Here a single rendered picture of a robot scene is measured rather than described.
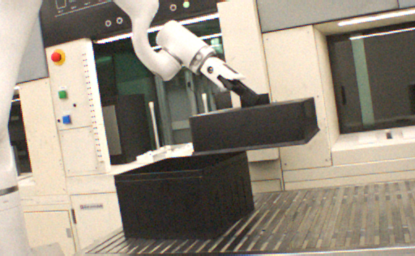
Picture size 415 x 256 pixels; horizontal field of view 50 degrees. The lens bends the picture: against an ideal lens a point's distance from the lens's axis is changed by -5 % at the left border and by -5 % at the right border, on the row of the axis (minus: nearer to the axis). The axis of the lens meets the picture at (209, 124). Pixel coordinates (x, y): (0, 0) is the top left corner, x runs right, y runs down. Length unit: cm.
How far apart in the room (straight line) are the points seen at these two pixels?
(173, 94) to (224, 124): 152
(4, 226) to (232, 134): 58
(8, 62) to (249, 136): 60
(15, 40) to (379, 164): 112
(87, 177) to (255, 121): 94
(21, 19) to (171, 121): 161
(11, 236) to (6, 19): 51
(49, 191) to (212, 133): 102
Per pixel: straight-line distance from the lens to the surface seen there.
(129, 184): 122
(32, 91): 200
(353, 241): 100
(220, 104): 214
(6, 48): 117
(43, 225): 208
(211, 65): 125
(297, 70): 153
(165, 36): 131
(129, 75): 231
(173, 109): 265
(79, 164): 190
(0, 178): 115
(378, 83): 196
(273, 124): 111
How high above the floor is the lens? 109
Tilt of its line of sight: 3 degrees down
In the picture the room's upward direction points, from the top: 9 degrees counter-clockwise
